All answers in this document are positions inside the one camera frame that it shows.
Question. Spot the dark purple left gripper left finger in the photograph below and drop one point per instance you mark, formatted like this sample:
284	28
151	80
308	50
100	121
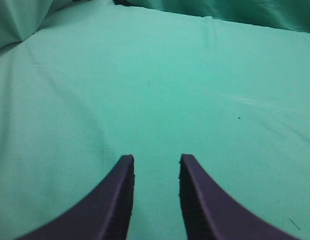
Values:
103	214

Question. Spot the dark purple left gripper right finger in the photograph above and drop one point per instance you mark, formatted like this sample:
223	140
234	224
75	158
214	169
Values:
210	213

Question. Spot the green table cloth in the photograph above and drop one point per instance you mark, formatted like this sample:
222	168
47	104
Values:
98	81

